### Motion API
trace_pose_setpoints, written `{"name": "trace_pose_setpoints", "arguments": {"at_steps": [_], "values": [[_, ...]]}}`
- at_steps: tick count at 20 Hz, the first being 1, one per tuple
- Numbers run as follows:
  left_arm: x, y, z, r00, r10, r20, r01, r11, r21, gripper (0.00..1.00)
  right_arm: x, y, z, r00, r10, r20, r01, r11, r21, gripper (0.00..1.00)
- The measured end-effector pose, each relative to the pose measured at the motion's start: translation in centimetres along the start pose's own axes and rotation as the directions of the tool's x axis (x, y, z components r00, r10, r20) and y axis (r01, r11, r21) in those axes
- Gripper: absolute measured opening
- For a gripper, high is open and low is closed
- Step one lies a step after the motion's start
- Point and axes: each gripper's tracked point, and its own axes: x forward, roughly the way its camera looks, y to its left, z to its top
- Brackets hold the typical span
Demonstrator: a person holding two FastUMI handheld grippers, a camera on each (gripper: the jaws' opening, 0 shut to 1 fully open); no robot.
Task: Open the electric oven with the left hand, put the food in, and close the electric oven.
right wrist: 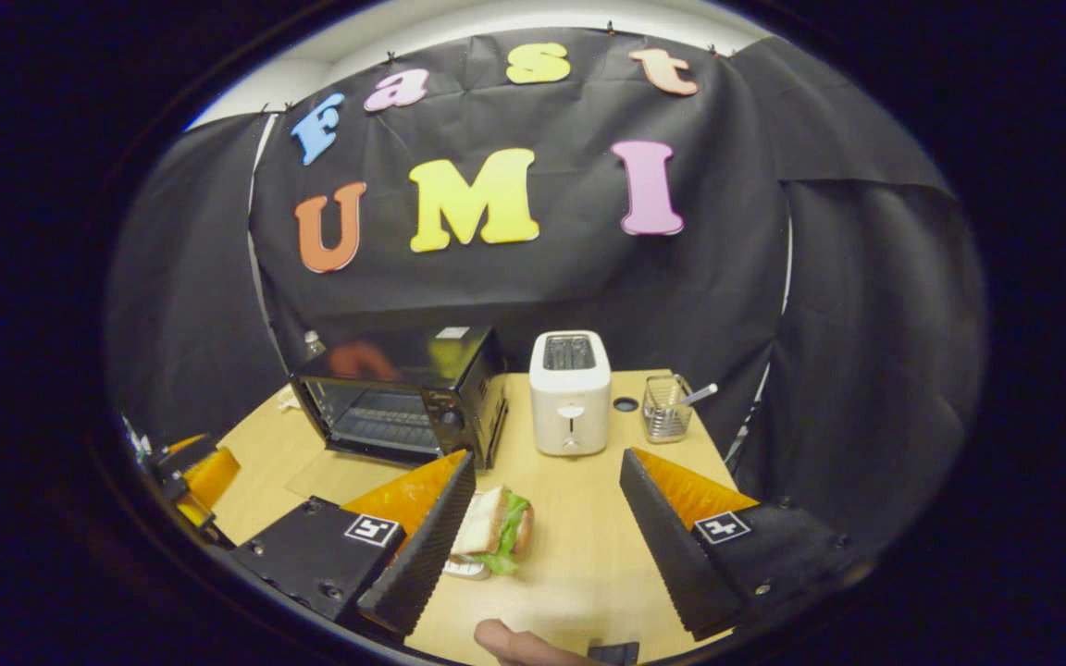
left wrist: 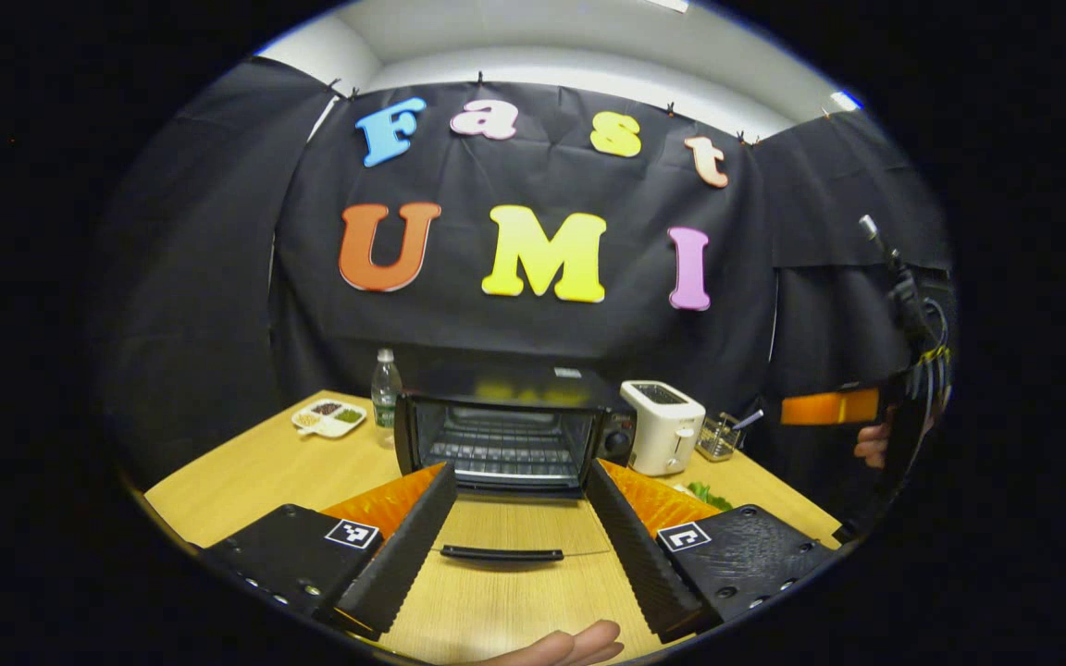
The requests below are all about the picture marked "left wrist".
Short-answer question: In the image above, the black electric oven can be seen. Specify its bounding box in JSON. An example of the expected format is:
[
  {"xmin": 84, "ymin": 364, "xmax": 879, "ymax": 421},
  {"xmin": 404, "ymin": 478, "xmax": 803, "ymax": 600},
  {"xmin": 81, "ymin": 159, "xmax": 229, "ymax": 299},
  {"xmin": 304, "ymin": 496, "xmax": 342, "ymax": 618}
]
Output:
[{"xmin": 392, "ymin": 356, "xmax": 638, "ymax": 565}]

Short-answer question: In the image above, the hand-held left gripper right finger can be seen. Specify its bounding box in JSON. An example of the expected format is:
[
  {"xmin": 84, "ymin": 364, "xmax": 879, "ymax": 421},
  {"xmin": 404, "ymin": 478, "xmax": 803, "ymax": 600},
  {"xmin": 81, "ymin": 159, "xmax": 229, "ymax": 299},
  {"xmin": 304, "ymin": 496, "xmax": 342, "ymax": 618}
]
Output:
[{"xmin": 586, "ymin": 458, "xmax": 841, "ymax": 646}]

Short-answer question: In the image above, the white divided seasoning plate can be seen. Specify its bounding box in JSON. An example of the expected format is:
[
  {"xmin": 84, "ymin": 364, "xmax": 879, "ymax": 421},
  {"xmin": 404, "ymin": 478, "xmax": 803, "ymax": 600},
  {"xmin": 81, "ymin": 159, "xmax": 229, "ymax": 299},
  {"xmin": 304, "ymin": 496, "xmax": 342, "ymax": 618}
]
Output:
[{"xmin": 291, "ymin": 398, "xmax": 368, "ymax": 439}]

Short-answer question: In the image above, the wire mesh basket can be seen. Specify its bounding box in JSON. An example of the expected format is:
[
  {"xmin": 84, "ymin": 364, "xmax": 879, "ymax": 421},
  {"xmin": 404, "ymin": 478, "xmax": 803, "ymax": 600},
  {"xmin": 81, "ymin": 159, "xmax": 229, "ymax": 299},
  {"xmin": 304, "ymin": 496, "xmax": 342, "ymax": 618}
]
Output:
[{"xmin": 695, "ymin": 413, "xmax": 745, "ymax": 463}]

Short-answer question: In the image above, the lettuce sandwich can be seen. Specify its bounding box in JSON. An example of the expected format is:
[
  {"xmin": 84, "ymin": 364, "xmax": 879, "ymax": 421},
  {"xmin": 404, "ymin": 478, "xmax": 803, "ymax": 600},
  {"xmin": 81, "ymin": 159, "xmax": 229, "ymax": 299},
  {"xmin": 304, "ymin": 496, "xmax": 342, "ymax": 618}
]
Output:
[{"xmin": 686, "ymin": 481, "xmax": 735, "ymax": 512}]

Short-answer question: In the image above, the clear water bottle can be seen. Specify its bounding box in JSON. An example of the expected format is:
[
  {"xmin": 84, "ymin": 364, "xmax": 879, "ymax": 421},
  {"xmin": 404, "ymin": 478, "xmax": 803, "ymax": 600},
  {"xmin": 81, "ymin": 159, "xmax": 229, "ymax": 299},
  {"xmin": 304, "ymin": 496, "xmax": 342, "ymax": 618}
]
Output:
[{"xmin": 371, "ymin": 348, "xmax": 403, "ymax": 450}]

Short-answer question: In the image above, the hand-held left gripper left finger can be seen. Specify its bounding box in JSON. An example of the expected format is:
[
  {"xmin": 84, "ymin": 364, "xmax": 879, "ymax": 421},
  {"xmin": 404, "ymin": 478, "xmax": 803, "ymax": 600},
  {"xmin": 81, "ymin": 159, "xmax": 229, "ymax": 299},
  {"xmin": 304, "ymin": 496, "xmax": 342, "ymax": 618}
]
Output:
[{"xmin": 200, "ymin": 460, "xmax": 458, "ymax": 642}]

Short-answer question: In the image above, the white toaster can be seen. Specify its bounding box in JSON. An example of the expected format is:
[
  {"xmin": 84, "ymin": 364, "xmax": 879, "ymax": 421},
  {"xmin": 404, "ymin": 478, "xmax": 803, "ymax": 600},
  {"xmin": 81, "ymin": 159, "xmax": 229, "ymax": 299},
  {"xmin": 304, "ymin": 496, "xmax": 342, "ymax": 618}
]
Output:
[{"xmin": 619, "ymin": 379, "xmax": 707, "ymax": 477}]

